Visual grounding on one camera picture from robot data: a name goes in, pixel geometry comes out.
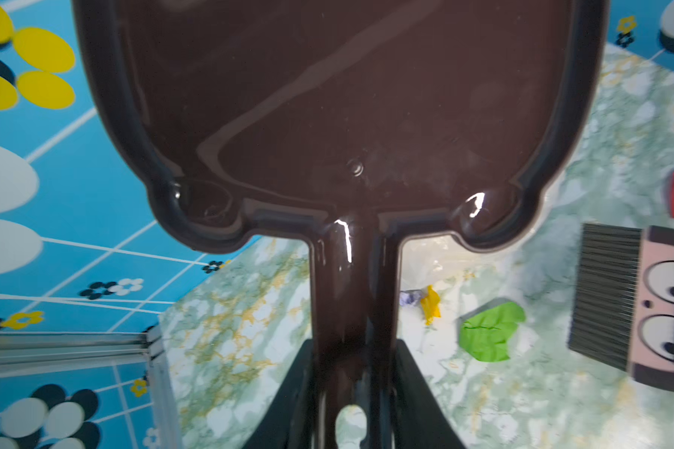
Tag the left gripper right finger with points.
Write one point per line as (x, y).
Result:
(418, 419)

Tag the black pink hand brush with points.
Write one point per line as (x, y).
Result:
(623, 314)

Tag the yellow paper scrap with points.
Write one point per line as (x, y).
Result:
(430, 305)

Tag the green crumpled paper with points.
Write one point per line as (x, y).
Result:
(485, 332)

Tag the purple paper scrap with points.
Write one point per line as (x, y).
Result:
(411, 298)

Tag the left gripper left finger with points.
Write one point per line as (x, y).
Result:
(289, 421)

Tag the black dustpan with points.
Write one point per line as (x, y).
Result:
(354, 126)

